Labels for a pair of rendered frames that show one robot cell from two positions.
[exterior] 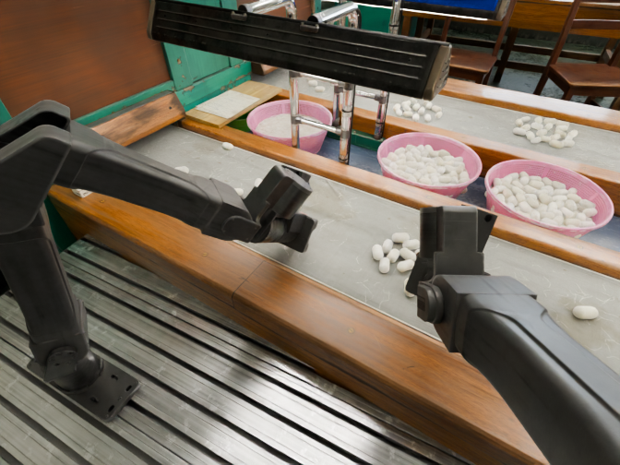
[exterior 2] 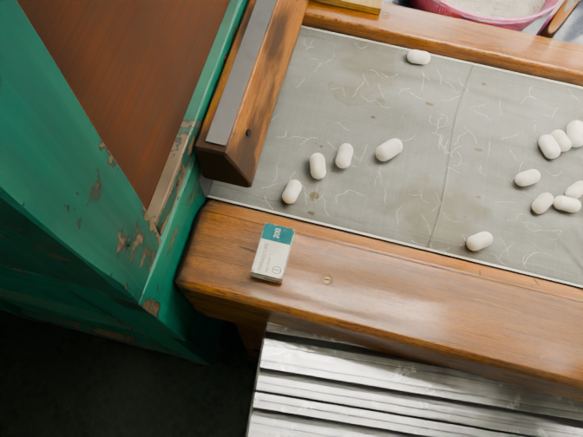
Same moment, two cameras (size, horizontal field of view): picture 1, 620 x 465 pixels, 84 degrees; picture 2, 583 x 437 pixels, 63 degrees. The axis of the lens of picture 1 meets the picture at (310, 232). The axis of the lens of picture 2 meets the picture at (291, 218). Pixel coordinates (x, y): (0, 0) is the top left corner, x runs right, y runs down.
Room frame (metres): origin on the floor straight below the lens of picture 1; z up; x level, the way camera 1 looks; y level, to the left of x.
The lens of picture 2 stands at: (0.51, 0.57, 1.28)
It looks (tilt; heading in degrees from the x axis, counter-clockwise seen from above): 68 degrees down; 337
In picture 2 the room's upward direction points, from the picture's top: 6 degrees clockwise
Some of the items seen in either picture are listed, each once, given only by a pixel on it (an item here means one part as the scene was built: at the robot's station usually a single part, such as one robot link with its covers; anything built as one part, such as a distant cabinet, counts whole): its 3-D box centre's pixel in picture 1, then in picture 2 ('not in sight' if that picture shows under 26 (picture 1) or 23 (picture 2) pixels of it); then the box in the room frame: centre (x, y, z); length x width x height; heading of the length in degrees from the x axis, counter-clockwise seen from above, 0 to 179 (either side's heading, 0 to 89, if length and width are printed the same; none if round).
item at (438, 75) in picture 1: (274, 38); not in sight; (0.70, 0.06, 1.08); 0.62 x 0.08 x 0.07; 59
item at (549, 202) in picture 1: (535, 208); not in sight; (0.65, -0.55, 0.72); 0.24 x 0.24 x 0.06
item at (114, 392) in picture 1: (73, 365); not in sight; (0.26, 0.39, 0.71); 0.20 x 0.07 x 0.08; 64
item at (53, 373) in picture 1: (59, 341); not in sight; (0.26, 0.38, 0.77); 0.09 x 0.06 x 0.06; 27
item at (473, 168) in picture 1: (424, 172); not in sight; (0.80, -0.31, 0.72); 0.27 x 0.27 x 0.10
